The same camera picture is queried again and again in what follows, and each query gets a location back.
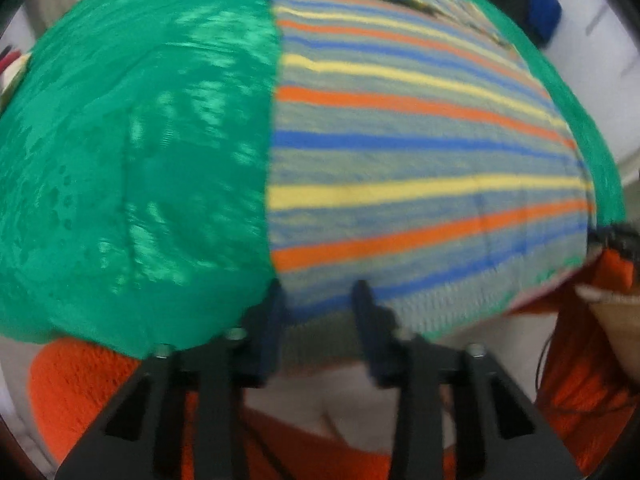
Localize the person's orange knit sweater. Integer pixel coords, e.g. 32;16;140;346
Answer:
29;337;458;480

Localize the green blanket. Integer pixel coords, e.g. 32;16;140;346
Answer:
0;0;627;361

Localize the black jacket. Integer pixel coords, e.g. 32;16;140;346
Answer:
484;0;548;50

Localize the striped pillow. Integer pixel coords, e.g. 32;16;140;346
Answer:
0;50;32;108

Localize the striped knit sweater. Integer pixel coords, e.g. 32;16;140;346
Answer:
257;0;599;377

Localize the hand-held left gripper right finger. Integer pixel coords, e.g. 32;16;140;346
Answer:
352;280;584;480

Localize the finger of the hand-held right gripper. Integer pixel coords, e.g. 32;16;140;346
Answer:
589;224;640;262

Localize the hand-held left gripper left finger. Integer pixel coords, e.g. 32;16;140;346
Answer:
54;279;289;480

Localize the blue cloth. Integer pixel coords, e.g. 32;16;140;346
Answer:
520;0;564;37

